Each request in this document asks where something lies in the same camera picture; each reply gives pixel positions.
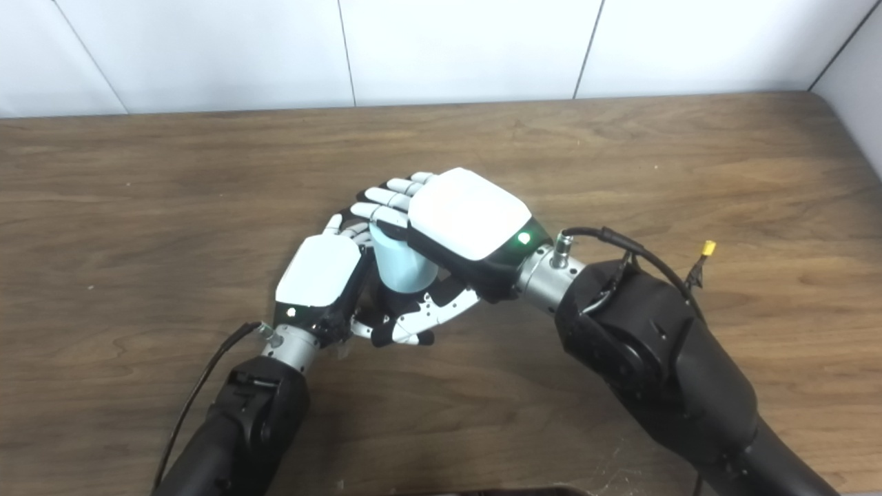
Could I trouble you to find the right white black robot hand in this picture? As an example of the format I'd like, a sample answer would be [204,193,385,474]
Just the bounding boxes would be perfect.
[350,167,552,345]

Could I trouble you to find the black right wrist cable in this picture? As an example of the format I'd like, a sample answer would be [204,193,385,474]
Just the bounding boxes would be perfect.
[551,227,704,321]

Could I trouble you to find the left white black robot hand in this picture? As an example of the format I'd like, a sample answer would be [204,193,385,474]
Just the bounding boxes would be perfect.
[274,214,435,349]

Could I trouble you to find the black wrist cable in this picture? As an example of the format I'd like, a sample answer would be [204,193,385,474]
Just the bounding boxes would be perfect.
[152,321,280,493]
[551,227,704,321]

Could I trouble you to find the black nozzle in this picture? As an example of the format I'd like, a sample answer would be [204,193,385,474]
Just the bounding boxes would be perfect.
[367,281,450,345]

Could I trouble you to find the light-blue hose piece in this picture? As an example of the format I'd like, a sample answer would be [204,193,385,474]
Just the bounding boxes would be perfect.
[369,222,439,294]

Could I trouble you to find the yellow-tipped connector wire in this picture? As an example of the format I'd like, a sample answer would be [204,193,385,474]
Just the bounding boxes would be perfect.
[686,240,717,290]

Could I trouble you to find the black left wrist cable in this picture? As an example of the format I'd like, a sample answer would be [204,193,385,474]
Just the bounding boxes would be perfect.
[152,321,280,493]

